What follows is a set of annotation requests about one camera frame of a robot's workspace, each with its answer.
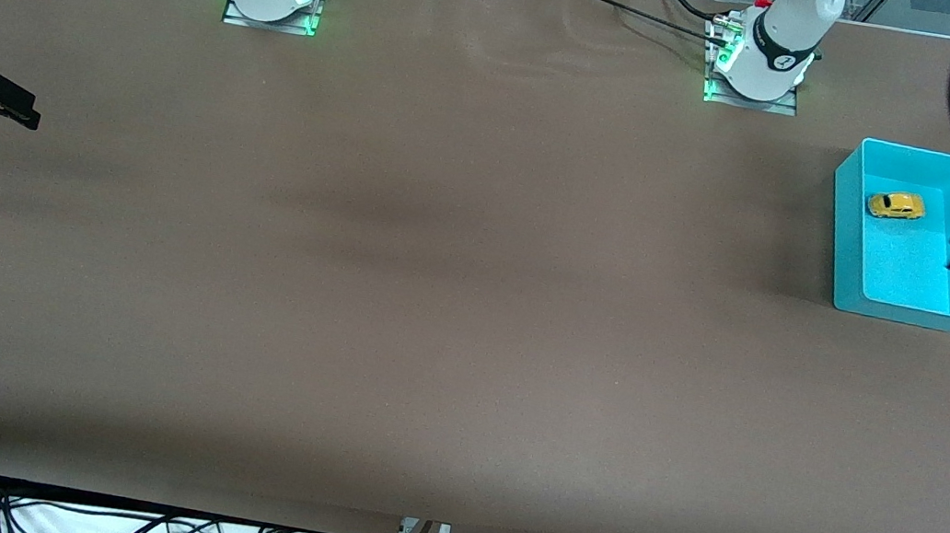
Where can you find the yellow beetle toy car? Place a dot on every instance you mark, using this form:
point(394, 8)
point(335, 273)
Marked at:
point(897, 205)

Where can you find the teal plastic bin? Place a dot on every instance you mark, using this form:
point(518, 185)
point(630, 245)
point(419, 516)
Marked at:
point(901, 280)

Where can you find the brown table cover sheet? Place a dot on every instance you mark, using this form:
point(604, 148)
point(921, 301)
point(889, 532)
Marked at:
point(470, 303)

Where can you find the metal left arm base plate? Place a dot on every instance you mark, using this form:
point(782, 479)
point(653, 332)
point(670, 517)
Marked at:
point(753, 104)

